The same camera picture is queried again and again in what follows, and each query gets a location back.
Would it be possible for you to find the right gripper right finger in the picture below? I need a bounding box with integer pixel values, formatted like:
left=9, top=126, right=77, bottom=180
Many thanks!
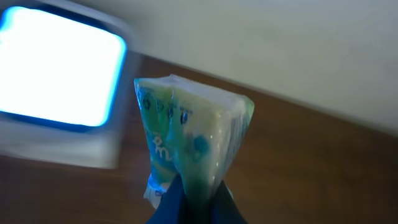
left=211, top=181, right=248, bottom=224

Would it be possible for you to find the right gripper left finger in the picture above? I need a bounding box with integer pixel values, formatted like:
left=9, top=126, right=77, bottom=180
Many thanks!
left=146, top=175, right=187, bottom=224

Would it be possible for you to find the small teal tissue packet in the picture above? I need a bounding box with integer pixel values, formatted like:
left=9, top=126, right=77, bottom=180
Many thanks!
left=134, top=75, right=254, bottom=208

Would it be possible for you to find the white barcode scanner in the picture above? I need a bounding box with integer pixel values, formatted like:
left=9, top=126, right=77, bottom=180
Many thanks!
left=1, top=1, right=139, bottom=169

